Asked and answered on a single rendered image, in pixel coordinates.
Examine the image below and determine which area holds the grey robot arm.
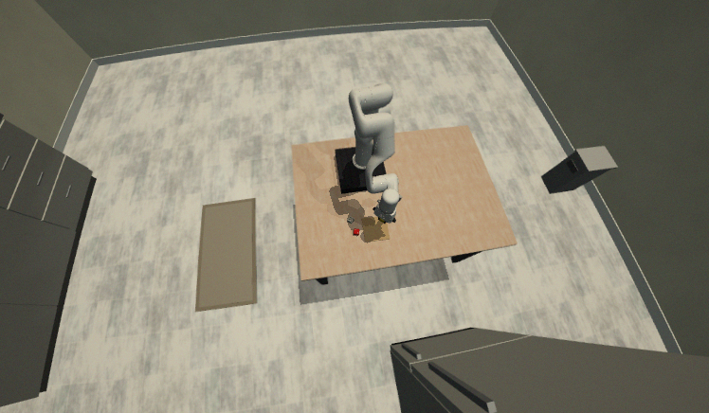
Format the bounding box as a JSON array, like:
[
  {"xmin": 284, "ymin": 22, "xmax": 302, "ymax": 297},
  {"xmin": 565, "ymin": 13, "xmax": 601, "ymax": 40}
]
[{"xmin": 349, "ymin": 83, "xmax": 403, "ymax": 215}]

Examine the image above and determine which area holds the tan flat mat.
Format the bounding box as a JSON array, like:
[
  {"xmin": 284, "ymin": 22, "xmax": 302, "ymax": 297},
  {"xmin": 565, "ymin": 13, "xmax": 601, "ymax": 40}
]
[{"xmin": 362, "ymin": 217, "xmax": 390, "ymax": 242}]

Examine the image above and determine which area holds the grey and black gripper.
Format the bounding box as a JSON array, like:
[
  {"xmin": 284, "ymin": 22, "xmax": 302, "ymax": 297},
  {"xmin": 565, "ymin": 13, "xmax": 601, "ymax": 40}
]
[{"xmin": 373, "ymin": 203, "xmax": 396, "ymax": 224}]

